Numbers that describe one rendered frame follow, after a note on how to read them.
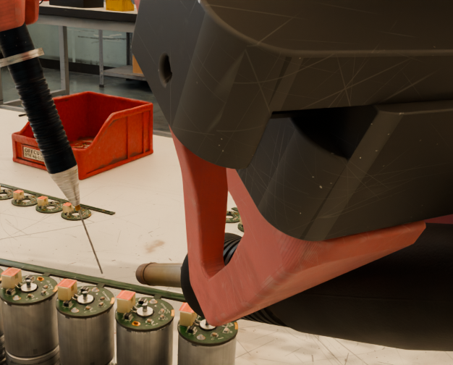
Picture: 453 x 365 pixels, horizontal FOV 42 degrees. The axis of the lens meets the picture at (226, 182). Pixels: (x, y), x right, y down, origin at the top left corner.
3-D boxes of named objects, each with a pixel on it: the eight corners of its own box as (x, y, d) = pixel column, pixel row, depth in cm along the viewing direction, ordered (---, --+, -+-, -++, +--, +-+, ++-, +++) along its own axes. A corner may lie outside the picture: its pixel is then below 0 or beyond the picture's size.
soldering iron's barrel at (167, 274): (129, 298, 22) (200, 310, 16) (123, 256, 22) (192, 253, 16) (165, 290, 22) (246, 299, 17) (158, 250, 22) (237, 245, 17)
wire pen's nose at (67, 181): (67, 203, 23) (53, 167, 22) (93, 196, 23) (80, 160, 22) (58, 213, 22) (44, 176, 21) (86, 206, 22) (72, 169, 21)
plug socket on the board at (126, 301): (133, 316, 24) (133, 302, 24) (114, 311, 25) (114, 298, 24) (141, 306, 25) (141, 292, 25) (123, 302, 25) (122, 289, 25)
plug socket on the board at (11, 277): (17, 291, 26) (15, 277, 26) (0, 287, 26) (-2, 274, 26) (27, 282, 27) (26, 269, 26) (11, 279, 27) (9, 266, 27)
